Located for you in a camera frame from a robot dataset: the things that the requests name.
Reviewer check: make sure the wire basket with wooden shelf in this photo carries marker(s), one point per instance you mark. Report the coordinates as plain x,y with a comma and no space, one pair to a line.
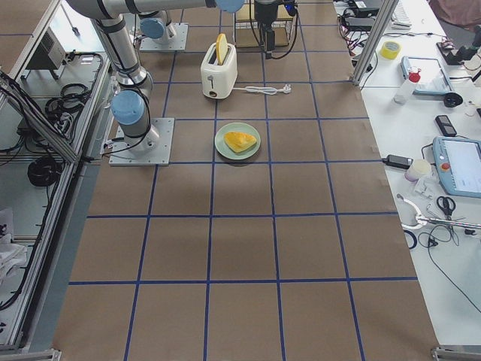
249,34

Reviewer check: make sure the white toaster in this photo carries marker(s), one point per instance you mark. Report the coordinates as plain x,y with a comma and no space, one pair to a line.
218,80

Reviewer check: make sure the toast slice in toaster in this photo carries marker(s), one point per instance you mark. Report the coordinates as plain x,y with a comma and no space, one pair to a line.
221,48

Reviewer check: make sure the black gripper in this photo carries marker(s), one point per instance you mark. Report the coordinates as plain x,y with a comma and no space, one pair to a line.
264,12

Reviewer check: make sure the blue teach pendant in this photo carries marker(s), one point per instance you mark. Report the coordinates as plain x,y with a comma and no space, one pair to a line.
434,80
457,161

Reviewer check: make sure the black scissors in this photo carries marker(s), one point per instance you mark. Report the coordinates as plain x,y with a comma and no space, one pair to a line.
447,205

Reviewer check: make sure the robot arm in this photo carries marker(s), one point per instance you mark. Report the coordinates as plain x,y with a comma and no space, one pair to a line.
131,106

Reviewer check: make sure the yellow tape roll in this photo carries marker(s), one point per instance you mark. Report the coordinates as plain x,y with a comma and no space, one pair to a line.
390,50

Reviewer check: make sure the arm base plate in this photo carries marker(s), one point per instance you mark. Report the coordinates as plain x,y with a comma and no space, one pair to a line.
155,148
158,37

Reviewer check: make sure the aluminium frame post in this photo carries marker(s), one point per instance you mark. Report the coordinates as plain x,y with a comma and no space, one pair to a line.
383,19

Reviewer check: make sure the triangular bread on plate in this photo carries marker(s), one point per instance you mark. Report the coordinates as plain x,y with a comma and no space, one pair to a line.
239,141

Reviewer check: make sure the green plate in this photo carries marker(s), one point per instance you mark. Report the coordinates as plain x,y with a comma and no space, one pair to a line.
223,149

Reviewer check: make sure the white bottle red cap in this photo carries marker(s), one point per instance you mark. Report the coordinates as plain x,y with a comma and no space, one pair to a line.
407,88

